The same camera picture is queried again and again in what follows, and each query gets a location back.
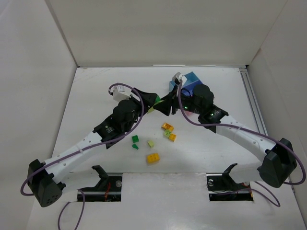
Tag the lime green lego brick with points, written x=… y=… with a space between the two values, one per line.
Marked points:
x=167 y=133

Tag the small dark green lego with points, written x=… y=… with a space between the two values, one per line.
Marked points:
x=135 y=139

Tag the small orange lego brick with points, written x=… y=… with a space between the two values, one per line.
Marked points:
x=172 y=137

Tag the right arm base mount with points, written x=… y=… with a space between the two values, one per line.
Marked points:
x=221 y=187

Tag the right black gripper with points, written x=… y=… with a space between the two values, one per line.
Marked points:
x=174 y=103

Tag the aluminium rail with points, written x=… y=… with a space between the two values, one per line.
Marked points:
x=253 y=101

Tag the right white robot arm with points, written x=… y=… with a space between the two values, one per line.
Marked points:
x=275 y=160

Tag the dark blue container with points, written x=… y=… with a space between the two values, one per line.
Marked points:
x=187 y=88

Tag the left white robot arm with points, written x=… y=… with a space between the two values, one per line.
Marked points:
x=48 y=180

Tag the pale green small lego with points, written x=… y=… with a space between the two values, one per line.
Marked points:
x=150 y=143

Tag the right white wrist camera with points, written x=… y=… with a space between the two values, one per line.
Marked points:
x=179 y=78

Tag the light blue container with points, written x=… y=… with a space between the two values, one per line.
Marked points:
x=190 y=76

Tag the yellow large lego brick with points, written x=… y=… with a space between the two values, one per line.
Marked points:
x=153 y=158

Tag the dark green sloped lego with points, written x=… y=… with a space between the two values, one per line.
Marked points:
x=135 y=146

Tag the dark green lego brick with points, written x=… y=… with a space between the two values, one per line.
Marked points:
x=157 y=99

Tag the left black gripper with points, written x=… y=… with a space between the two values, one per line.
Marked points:
x=143 y=102

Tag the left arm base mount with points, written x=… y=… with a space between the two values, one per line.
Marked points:
x=108 y=188

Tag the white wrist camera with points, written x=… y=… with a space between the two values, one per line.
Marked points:
x=179 y=78
x=118 y=93

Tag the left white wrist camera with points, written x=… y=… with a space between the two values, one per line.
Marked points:
x=118 y=93

